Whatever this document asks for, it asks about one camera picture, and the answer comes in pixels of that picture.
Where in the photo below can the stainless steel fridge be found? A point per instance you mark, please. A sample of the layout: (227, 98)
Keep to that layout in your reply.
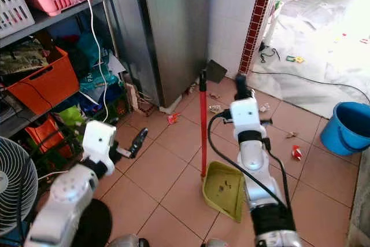
(165, 33)

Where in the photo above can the orange plastic basket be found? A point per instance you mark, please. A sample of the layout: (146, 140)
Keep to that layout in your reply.
(46, 88)

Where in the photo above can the small brown paper scrap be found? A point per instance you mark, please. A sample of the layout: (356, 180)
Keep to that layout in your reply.
(292, 135)

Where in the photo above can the red wrapper litter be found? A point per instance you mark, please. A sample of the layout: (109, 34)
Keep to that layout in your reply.
(296, 153)
(173, 118)

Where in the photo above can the white floor sheet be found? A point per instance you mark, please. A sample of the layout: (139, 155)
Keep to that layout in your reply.
(312, 33)

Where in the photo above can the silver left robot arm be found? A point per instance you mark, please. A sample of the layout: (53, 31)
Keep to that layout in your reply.
(69, 192)

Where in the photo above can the grey robot leg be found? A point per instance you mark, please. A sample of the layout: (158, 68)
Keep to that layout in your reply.
(130, 242)
(217, 243)

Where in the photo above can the dark square plate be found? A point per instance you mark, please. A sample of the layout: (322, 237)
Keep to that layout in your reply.
(217, 70)

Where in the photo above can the grey concrete ledge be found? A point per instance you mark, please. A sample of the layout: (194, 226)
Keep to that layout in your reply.
(361, 212)

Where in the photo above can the teal plastic bag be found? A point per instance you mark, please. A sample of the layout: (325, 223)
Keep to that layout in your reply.
(92, 56)

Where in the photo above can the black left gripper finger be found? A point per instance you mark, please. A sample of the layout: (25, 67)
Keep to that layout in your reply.
(139, 140)

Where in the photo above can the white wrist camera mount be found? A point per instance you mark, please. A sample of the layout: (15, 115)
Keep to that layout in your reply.
(245, 117)
(99, 139)

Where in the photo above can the green and yellow packet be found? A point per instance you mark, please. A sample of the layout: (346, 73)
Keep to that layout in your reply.
(295, 59)

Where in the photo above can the white round fan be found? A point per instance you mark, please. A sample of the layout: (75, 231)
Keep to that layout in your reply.
(14, 183)

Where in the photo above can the lime green bag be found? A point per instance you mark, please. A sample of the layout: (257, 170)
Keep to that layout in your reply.
(72, 115)

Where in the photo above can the white plastic basket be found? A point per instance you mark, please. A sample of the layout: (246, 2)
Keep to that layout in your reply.
(14, 4)

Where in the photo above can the grey robot right leg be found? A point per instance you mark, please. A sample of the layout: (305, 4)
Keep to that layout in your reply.
(217, 243)

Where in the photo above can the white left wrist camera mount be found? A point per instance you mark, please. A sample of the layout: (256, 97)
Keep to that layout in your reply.
(99, 139)

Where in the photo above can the folded printed newspaper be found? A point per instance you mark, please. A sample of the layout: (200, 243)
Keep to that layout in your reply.
(23, 57)

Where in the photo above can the blue plastic bucket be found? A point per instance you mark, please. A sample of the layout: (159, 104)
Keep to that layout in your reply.
(344, 128)

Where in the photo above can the orange fabric bag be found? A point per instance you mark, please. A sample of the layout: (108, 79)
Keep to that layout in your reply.
(55, 134)

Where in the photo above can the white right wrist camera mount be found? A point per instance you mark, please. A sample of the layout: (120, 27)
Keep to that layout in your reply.
(245, 117)

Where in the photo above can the grey metal shelf rack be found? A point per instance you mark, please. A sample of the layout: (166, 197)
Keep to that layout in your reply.
(52, 20)

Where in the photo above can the grey robot left leg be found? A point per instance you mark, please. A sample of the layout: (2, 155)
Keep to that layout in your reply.
(130, 242)

